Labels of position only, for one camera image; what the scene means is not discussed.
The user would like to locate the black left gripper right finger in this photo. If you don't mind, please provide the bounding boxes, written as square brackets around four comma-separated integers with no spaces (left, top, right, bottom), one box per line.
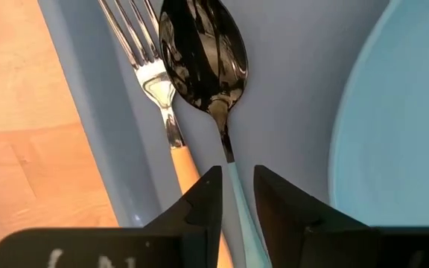
[253,165,429,268]

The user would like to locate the dark spoon with blue handle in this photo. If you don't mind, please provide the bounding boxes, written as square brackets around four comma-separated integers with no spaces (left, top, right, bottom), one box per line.
[158,0,273,268]

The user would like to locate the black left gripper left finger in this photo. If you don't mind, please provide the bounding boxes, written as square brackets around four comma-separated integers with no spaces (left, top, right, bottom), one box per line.
[0,165,223,268]

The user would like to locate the blue plastic tray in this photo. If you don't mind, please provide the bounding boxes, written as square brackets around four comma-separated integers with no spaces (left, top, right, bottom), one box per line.
[37,0,390,268]

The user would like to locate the light blue round plate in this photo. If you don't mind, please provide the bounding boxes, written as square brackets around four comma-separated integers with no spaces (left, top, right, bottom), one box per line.
[328,0,429,227]

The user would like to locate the silver fork with orange handle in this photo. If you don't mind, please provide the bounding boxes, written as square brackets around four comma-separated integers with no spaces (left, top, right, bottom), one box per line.
[97,0,234,268]

